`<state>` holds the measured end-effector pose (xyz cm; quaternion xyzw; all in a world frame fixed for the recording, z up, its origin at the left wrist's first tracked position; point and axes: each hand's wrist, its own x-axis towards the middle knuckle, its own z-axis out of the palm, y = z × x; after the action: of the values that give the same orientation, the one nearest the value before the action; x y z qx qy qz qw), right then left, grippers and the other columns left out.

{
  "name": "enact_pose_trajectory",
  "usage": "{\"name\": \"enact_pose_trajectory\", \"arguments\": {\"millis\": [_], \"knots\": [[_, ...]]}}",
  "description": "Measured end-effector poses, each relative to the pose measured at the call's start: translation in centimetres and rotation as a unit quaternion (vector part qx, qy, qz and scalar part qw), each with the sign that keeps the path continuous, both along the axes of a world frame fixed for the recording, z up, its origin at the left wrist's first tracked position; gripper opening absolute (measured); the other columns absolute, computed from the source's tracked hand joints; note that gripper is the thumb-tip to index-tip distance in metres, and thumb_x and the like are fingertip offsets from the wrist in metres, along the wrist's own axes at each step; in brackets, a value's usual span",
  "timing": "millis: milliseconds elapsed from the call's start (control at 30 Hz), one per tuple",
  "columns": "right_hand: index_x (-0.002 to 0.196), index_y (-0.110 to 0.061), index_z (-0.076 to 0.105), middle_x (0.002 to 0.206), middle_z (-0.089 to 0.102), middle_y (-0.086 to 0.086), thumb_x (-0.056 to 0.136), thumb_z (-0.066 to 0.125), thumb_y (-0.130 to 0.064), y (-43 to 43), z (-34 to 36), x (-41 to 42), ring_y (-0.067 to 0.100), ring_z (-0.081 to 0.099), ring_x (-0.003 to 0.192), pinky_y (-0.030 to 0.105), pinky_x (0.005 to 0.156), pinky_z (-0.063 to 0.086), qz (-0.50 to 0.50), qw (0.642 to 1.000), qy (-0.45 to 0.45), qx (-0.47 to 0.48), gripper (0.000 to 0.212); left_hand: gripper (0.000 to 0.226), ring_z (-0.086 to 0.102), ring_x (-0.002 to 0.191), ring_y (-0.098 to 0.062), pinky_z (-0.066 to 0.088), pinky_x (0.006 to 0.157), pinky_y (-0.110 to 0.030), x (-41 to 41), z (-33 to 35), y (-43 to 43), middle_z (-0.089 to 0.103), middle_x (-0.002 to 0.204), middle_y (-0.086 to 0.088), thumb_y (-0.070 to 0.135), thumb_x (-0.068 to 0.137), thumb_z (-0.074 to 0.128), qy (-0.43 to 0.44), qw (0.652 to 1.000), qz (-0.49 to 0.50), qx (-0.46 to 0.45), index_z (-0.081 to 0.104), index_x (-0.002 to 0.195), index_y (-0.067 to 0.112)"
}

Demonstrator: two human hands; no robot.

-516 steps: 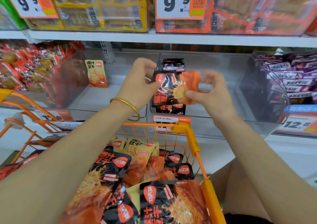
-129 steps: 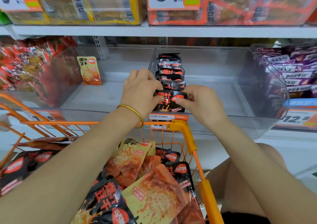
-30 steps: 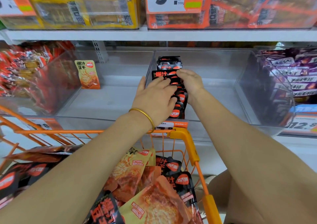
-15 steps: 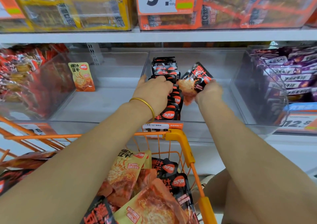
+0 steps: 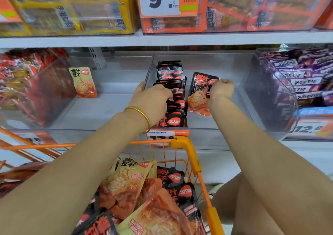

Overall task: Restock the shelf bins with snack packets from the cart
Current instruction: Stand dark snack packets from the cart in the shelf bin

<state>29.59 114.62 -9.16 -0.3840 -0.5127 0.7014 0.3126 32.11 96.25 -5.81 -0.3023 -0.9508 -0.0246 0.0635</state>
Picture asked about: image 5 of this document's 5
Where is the person's left hand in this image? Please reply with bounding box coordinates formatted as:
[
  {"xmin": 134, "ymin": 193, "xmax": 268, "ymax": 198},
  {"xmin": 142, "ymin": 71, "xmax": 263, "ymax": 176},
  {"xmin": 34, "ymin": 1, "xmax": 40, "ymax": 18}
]
[{"xmin": 126, "ymin": 81, "xmax": 173, "ymax": 129}]

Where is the person's right hand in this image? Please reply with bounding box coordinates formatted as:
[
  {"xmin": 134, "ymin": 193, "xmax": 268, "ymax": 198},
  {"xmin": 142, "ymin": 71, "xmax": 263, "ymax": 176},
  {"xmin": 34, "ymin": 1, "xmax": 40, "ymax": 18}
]
[{"xmin": 208, "ymin": 79, "xmax": 236, "ymax": 108}]

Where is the black flame print snack packet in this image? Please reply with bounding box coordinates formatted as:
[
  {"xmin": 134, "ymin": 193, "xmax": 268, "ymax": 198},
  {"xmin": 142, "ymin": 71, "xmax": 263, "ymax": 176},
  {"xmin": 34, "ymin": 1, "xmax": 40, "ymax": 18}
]
[{"xmin": 187, "ymin": 72, "xmax": 220, "ymax": 117}]

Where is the row of black orange snacks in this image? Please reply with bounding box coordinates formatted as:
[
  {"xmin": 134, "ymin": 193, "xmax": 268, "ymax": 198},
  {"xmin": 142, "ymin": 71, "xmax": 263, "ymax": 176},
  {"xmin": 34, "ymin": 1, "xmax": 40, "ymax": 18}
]
[{"xmin": 153, "ymin": 61, "xmax": 188, "ymax": 129}]

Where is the orange shopping cart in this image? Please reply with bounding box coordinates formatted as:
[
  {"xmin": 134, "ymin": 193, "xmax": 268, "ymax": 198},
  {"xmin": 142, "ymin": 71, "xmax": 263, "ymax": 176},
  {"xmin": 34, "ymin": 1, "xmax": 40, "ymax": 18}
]
[{"xmin": 0, "ymin": 127, "xmax": 225, "ymax": 235}]

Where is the yellow orange snack packet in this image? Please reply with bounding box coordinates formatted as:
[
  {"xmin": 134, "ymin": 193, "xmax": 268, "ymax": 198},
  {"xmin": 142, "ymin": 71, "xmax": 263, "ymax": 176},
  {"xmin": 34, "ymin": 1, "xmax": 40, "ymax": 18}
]
[{"xmin": 69, "ymin": 67, "xmax": 98, "ymax": 99}]

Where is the pile of black orange snacks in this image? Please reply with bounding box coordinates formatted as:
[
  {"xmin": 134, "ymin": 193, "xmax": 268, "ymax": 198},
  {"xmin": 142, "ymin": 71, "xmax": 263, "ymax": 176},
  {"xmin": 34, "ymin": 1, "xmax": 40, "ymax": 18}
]
[{"xmin": 0, "ymin": 157, "xmax": 206, "ymax": 235}]

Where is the person's right forearm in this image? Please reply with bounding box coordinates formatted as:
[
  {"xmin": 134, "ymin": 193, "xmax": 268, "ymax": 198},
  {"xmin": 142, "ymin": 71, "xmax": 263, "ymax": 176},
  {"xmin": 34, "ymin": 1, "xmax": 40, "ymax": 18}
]
[{"xmin": 208, "ymin": 94, "xmax": 333, "ymax": 235}]

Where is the person's left forearm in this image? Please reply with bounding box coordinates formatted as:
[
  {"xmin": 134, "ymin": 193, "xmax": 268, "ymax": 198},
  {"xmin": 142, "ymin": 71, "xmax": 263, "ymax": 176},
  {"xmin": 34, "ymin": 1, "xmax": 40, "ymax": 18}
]
[{"xmin": 0, "ymin": 110, "xmax": 152, "ymax": 235}]

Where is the orange blue shelf price tag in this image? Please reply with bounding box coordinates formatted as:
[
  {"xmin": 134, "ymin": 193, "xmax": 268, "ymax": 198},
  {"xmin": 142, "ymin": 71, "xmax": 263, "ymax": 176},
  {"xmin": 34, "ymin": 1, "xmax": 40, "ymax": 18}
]
[{"xmin": 285, "ymin": 107, "xmax": 333, "ymax": 141}]

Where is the person's right leg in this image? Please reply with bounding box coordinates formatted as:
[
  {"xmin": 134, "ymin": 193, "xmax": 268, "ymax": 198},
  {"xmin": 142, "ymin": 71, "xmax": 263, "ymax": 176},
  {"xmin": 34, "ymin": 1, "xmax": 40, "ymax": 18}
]
[{"xmin": 211, "ymin": 172, "xmax": 284, "ymax": 235}]

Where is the pile of purple packets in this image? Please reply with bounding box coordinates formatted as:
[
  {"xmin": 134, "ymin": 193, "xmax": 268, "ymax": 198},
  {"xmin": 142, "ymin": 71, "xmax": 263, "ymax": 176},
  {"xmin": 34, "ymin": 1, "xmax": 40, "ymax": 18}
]
[{"xmin": 263, "ymin": 47, "xmax": 333, "ymax": 107}]

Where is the stack of orange trimmed packets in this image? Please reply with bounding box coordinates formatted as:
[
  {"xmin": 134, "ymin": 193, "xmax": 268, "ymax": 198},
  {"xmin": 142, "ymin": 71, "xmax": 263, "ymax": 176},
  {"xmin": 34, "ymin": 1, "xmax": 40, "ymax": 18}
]
[{"xmin": 139, "ymin": 0, "xmax": 333, "ymax": 34}]

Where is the stack of yellow trimmed packets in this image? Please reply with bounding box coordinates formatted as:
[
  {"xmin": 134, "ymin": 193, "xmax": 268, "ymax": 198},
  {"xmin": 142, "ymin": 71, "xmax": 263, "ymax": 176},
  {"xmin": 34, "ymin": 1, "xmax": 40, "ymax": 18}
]
[{"xmin": 0, "ymin": 0, "xmax": 138, "ymax": 36}]

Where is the gold bracelet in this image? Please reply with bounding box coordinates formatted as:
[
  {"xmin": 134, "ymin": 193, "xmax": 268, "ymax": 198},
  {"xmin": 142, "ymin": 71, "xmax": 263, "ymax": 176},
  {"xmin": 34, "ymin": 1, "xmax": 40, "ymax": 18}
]
[{"xmin": 124, "ymin": 106, "xmax": 152, "ymax": 134}]

